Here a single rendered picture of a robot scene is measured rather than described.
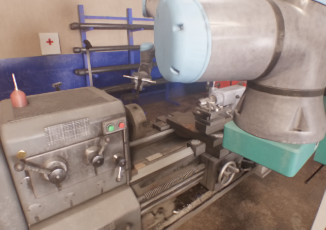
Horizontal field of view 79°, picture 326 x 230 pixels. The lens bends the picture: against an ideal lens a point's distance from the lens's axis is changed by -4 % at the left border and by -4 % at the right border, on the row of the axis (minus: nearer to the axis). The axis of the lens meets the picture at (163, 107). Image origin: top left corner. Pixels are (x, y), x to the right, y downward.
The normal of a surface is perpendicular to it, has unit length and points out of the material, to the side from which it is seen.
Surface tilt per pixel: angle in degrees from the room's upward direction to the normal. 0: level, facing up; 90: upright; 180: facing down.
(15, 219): 90
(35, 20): 90
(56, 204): 90
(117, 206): 32
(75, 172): 90
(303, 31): 77
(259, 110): 70
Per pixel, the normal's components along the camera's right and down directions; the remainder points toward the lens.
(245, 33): 0.18, 0.09
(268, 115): -0.62, -0.08
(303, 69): -0.21, 0.33
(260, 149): -0.76, 0.22
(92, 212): 0.32, -0.66
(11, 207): 0.62, 0.26
